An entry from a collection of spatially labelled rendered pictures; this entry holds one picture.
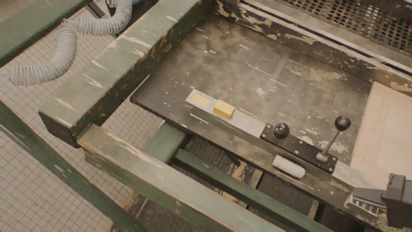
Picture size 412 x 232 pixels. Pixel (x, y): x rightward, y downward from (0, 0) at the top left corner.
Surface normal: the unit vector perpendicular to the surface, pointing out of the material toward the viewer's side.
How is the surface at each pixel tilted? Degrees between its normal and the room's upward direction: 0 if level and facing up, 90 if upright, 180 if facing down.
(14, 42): 90
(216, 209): 54
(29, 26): 90
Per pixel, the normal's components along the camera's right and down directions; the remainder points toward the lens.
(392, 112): 0.12, -0.57
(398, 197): -0.60, -0.03
